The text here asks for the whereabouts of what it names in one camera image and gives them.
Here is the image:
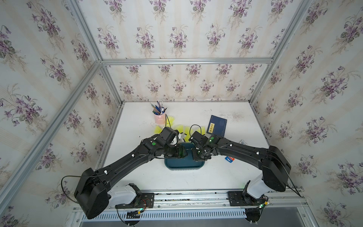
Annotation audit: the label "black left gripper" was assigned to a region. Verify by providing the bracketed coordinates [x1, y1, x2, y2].
[163, 144, 191, 159]

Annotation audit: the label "teal plastic storage box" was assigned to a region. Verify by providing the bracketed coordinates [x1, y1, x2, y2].
[164, 143, 205, 171]

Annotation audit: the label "yellow shuttlecock three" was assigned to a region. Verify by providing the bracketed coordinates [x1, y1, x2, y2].
[175, 125, 184, 134]

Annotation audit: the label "yellow shuttlecock one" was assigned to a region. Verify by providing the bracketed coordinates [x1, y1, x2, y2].
[165, 114, 174, 127]

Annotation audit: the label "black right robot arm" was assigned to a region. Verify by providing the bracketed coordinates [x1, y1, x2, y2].
[189, 131, 291, 200]

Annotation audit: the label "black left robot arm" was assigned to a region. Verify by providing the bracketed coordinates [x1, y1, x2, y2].
[74, 135, 188, 219]

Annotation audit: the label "yellow shuttlecock four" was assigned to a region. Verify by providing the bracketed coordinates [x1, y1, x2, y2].
[198, 127, 206, 135]

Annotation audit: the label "red blue white packet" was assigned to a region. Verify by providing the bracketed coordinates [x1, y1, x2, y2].
[225, 157, 235, 163]

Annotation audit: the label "yellow shuttlecock five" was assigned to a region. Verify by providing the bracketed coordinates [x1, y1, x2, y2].
[154, 125, 163, 134]

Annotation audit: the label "blue book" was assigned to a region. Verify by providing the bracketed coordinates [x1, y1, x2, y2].
[207, 115, 227, 137]

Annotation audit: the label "pink pen cup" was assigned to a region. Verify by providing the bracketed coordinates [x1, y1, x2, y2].
[154, 113, 166, 125]

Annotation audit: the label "pens in cup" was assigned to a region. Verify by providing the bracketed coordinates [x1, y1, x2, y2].
[149, 100, 167, 116]

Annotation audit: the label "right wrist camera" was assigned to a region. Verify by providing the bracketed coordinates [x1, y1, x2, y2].
[189, 131, 208, 147]

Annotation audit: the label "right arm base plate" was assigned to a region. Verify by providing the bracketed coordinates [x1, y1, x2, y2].
[227, 191, 268, 207]

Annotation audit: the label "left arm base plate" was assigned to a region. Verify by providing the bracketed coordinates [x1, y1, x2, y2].
[115, 193, 155, 209]

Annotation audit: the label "aluminium front rail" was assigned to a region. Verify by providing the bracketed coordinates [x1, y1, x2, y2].
[103, 186, 308, 212]

